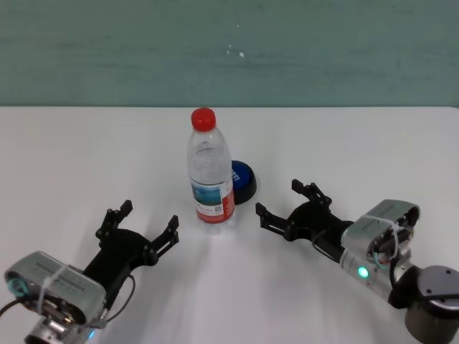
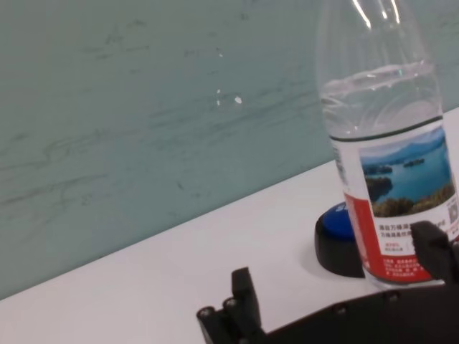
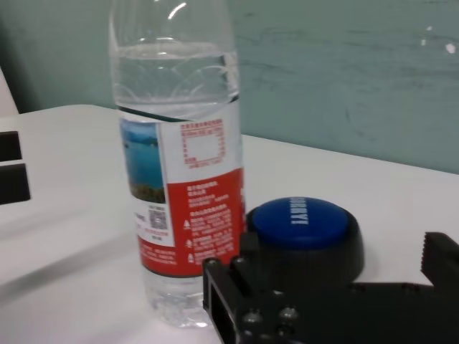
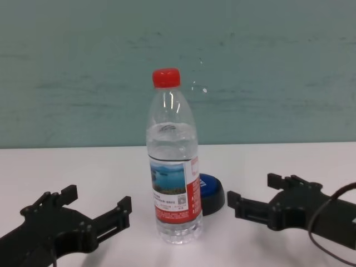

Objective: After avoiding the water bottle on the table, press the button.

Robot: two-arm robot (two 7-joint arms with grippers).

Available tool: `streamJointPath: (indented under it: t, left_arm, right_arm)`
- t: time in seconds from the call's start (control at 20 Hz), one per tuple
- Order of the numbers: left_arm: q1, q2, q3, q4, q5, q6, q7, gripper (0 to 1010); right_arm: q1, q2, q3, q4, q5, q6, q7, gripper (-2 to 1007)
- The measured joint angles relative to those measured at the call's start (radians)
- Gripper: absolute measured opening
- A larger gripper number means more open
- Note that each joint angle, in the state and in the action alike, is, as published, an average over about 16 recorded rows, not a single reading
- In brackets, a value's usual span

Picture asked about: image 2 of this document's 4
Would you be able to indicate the clear red-capped water bottle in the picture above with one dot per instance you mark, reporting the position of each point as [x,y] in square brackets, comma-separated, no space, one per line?
[387,161]

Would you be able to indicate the blue push button black base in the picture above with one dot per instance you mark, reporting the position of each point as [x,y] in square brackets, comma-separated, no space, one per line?
[335,243]

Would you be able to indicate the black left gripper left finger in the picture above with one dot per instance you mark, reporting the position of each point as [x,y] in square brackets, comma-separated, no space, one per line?
[244,294]

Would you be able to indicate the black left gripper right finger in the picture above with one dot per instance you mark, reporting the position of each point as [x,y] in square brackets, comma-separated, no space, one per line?
[435,251]

